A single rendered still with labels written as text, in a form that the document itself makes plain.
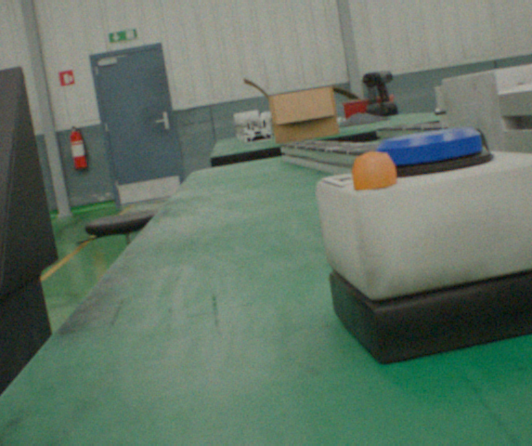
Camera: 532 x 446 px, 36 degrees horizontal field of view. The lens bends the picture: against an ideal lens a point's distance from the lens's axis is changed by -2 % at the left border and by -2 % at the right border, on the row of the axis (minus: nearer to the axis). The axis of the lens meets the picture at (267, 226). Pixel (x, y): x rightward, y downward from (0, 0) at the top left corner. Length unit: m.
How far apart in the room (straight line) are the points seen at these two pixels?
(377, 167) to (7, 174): 0.39
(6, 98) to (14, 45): 11.17
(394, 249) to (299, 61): 11.22
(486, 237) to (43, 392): 0.17
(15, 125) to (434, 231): 0.44
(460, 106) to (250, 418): 0.31
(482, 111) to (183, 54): 11.03
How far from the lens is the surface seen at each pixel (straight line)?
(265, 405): 0.27
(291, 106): 2.58
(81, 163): 11.43
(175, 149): 11.39
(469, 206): 0.29
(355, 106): 4.03
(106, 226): 3.47
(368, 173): 0.28
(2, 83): 0.70
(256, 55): 11.44
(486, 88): 0.48
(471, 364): 0.28
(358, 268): 0.29
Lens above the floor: 0.87
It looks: 7 degrees down
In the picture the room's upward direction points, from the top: 9 degrees counter-clockwise
